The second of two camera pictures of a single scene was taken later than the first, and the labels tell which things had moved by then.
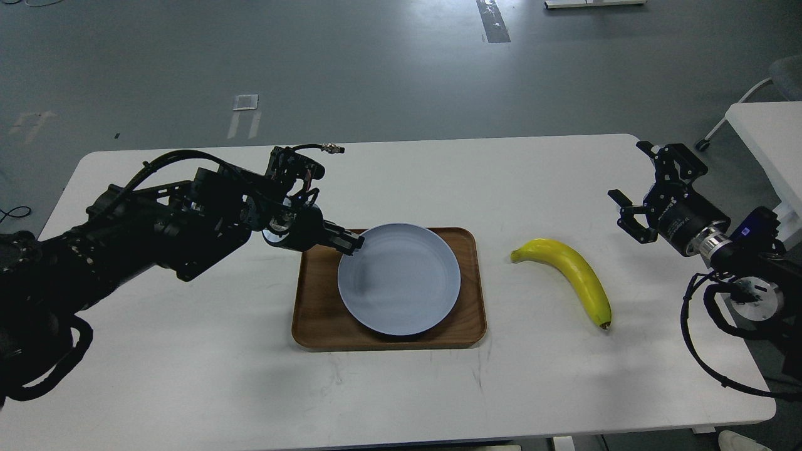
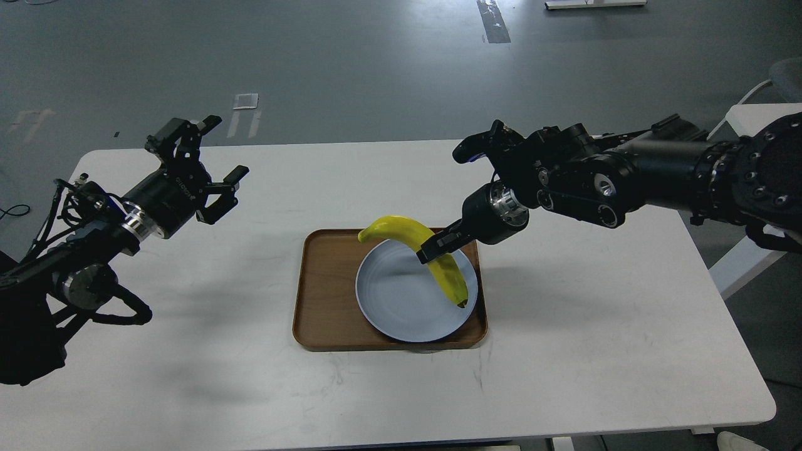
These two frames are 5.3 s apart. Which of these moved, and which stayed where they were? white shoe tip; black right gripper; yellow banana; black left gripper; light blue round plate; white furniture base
Moved: yellow banana; black right gripper; light blue round plate; black left gripper
Stayed: white shoe tip; white furniture base
